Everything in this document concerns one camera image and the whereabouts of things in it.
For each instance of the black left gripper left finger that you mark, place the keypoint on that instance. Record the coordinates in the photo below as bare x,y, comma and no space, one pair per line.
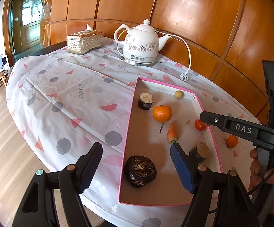
37,207

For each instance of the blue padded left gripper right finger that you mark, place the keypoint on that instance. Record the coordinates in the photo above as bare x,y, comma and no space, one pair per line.
223,194

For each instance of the person's right hand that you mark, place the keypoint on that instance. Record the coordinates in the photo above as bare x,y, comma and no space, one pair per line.
265,172

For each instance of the small orange on tablecloth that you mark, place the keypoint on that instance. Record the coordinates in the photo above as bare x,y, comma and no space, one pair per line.
231,141

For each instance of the dark sugarcane stub near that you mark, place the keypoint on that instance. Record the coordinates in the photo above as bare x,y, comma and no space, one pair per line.
199,152

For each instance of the dark sugarcane stub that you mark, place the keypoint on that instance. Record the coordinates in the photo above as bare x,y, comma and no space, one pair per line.
199,152
145,101

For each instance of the red cherry tomato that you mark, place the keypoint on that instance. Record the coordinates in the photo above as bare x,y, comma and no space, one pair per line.
199,125

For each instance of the small orange carrot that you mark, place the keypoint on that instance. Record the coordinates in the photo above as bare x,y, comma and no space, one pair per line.
172,136

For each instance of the yellowish longan at tray back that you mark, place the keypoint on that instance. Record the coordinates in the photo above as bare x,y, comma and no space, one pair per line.
179,94

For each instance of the large orange in tray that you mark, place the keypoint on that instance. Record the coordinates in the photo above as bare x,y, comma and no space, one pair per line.
162,114

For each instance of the pink rimmed shallow tray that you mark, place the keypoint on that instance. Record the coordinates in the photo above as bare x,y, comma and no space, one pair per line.
147,137

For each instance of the dark sugarcane stub far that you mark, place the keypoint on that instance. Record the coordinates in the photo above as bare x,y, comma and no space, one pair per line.
145,101

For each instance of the small wooden stool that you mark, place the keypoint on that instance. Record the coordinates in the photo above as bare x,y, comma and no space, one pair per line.
3,78

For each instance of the white ceramic electric kettle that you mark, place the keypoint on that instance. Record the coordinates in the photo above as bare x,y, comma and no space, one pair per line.
141,44

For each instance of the silver ornate tissue box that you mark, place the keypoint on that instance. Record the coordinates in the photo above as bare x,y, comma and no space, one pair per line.
84,41

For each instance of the wooden glass panel door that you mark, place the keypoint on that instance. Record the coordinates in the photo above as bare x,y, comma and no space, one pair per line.
24,24

